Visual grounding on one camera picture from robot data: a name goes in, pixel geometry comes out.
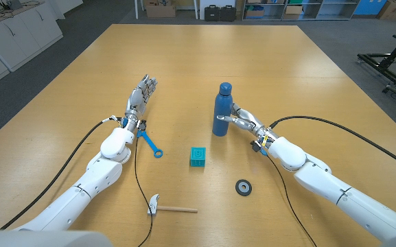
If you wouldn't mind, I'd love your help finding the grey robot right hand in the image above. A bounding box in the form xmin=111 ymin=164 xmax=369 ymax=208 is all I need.
xmin=216 ymin=102 xmax=270 ymax=138

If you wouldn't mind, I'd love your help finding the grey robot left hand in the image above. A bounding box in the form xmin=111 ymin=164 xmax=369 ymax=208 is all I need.
xmin=124 ymin=73 xmax=158 ymax=121

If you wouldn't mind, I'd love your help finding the blue metal bottle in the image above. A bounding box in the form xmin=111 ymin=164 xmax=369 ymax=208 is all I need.
xmin=212 ymin=82 xmax=234 ymax=137

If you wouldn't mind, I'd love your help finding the blue plastic wrench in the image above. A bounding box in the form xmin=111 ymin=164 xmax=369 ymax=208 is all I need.
xmin=138 ymin=130 xmax=164 ymax=158

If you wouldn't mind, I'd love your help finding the teal cube box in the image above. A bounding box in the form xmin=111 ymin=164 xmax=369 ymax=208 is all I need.
xmin=189 ymin=146 xmax=207 ymax=168

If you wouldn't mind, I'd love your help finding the black tape roll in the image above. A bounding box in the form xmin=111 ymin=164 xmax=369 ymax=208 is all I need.
xmin=235 ymin=179 xmax=253 ymax=197

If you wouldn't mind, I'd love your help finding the large cardboard box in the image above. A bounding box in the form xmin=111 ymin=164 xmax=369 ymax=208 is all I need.
xmin=145 ymin=0 xmax=177 ymax=19

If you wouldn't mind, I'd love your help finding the small cardboard box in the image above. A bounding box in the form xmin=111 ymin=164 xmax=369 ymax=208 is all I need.
xmin=283 ymin=5 xmax=303 ymax=20

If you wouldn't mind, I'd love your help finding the cardboard box with print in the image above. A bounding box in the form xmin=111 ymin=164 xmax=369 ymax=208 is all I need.
xmin=377 ymin=0 xmax=396 ymax=21

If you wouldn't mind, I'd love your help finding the black hard case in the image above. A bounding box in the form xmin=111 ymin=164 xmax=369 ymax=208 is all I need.
xmin=204 ymin=4 xmax=221 ymax=22
xmin=220 ymin=4 xmax=237 ymax=23

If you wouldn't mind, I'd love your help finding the grey metal shelf unit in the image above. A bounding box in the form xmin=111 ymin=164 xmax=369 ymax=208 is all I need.
xmin=242 ymin=0 xmax=360 ymax=21

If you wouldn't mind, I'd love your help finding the black metal stand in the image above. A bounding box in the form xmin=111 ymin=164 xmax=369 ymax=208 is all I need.
xmin=357 ymin=20 xmax=396 ymax=107

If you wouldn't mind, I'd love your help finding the blue panel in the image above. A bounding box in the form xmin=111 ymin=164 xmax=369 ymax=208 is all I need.
xmin=353 ymin=0 xmax=379 ymax=16

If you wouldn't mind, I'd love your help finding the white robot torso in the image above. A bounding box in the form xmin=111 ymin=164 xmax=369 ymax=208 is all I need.
xmin=0 ymin=229 xmax=113 ymax=247

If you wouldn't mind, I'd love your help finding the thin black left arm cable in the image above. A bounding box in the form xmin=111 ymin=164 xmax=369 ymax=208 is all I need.
xmin=134 ymin=135 xmax=154 ymax=247

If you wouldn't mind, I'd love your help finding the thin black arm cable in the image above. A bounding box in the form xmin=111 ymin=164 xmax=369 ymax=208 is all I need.
xmin=134 ymin=135 xmax=154 ymax=247
xmin=266 ymin=154 xmax=318 ymax=247

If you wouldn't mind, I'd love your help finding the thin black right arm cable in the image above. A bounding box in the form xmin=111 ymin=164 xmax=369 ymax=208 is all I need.
xmin=266 ymin=154 xmax=318 ymax=247

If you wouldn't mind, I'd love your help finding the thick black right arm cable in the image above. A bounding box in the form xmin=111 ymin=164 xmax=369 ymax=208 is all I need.
xmin=268 ymin=115 xmax=396 ymax=174

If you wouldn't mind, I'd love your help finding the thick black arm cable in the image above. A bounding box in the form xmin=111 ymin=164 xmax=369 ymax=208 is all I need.
xmin=0 ymin=116 xmax=119 ymax=231
xmin=268 ymin=115 xmax=396 ymax=174

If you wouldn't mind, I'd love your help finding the toy hammer wooden handle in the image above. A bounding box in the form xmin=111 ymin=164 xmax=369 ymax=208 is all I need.
xmin=147 ymin=193 xmax=198 ymax=216

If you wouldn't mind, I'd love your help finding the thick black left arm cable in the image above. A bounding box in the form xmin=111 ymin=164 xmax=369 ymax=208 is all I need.
xmin=0 ymin=116 xmax=119 ymax=231

